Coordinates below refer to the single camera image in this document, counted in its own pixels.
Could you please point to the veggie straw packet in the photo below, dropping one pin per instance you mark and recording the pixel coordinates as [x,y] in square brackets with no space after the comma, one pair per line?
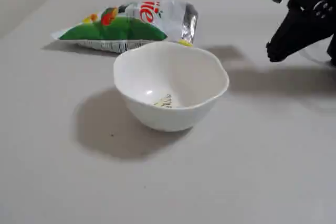
[113,31]

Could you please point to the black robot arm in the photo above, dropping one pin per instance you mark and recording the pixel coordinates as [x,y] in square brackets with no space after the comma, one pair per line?
[333,53]

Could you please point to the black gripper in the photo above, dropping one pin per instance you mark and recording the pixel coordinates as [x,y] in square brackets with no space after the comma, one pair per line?
[302,28]

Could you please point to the white bowl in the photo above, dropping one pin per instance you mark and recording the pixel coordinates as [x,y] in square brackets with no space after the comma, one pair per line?
[183,72]

